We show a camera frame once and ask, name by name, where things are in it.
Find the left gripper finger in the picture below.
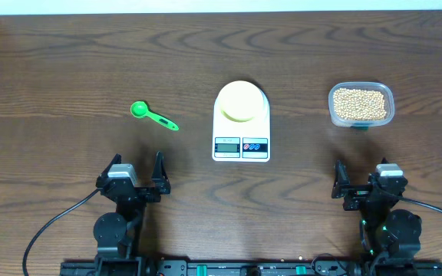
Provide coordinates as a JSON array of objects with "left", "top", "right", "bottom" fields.
[
  {"left": 151, "top": 152, "right": 169, "bottom": 188},
  {"left": 98, "top": 153, "right": 121, "bottom": 180}
]

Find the green plastic measuring scoop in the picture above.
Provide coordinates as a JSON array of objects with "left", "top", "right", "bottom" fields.
[{"left": 130, "top": 101, "right": 180, "bottom": 131}]

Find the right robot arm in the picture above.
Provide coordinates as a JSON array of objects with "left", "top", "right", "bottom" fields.
[{"left": 331, "top": 159, "right": 422, "bottom": 276}]

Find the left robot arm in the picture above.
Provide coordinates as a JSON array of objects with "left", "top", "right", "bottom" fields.
[{"left": 93, "top": 152, "right": 171, "bottom": 275}]

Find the white digital kitchen scale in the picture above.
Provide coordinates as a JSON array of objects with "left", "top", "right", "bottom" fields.
[{"left": 212, "top": 89, "right": 271, "bottom": 163}]

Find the yellow bowl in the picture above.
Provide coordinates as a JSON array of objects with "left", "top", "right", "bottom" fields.
[{"left": 216, "top": 80, "right": 264, "bottom": 123}]

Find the clear container of soybeans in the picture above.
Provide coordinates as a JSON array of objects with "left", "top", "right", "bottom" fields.
[{"left": 328, "top": 81, "right": 395, "bottom": 128}]

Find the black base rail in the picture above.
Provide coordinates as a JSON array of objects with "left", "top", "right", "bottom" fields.
[{"left": 59, "top": 259, "right": 442, "bottom": 276}]

